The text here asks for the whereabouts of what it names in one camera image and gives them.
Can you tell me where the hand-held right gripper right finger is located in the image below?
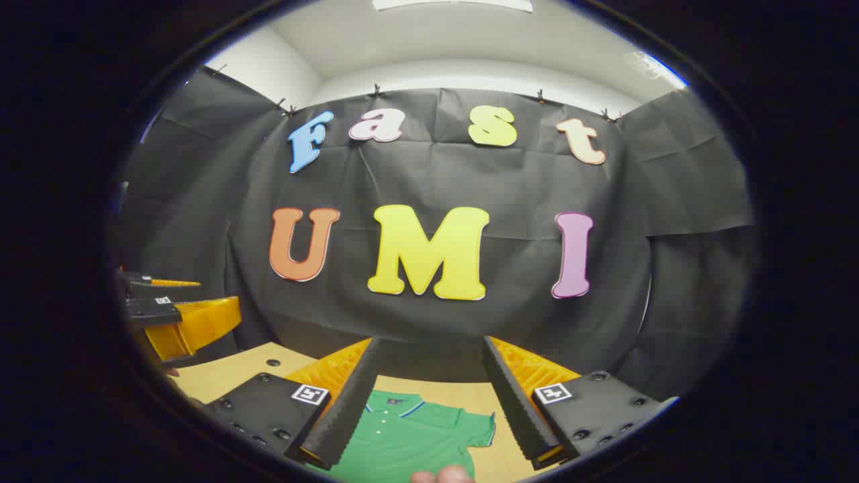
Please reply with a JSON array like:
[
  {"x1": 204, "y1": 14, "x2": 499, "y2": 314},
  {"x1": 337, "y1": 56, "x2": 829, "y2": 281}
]
[{"x1": 482, "y1": 335, "x2": 680, "y2": 470}]

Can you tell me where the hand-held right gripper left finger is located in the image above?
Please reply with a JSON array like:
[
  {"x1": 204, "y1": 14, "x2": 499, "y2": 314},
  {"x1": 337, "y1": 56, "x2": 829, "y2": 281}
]
[{"x1": 190, "y1": 337, "x2": 382, "y2": 470}]

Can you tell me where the green T-shirt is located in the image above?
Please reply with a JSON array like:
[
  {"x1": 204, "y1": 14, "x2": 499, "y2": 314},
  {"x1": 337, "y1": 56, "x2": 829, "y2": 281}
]
[{"x1": 327, "y1": 389, "x2": 497, "y2": 483}]

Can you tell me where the black backdrop cloth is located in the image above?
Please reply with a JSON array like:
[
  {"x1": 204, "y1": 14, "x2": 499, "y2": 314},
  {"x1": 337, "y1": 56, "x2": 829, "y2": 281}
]
[{"x1": 114, "y1": 67, "x2": 759, "y2": 403}]

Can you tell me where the ceiling light panel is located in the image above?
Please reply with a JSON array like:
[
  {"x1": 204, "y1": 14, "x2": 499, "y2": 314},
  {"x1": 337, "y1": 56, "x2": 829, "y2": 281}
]
[{"x1": 372, "y1": 0, "x2": 534, "y2": 13}]

